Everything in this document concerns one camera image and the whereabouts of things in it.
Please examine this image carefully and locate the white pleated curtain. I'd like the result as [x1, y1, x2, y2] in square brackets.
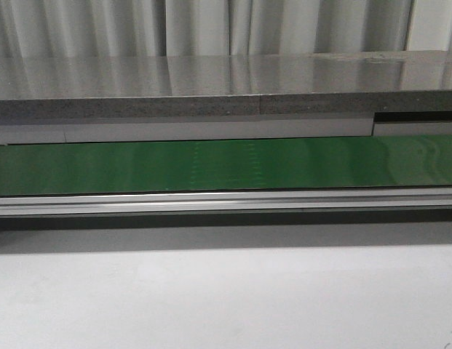
[0, 1, 452, 58]

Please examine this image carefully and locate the grey rear conveyor rail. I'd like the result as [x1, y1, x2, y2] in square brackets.
[0, 111, 452, 145]

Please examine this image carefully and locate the aluminium front conveyor rail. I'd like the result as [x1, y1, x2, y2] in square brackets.
[0, 186, 452, 217]

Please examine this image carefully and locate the green conveyor belt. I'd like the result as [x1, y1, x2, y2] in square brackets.
[0, 135, 452, 196]

